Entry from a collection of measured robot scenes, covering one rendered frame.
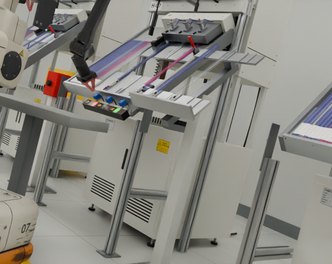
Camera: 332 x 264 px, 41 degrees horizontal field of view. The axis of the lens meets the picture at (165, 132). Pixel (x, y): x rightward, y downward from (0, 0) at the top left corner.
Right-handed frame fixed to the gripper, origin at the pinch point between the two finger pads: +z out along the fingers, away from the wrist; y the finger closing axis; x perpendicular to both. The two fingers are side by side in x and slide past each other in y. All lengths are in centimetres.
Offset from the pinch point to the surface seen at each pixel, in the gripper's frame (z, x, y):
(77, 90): 6.5, -2.0, 23.7
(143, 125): 11.5, 1.6, -36.8
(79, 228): 59, 43, -3
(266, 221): 190, -90, 3
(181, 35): 0, -57, -9
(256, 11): 4, -95, -30
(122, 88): 4.2, -10.3, -10.1
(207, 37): 1, -59, -27
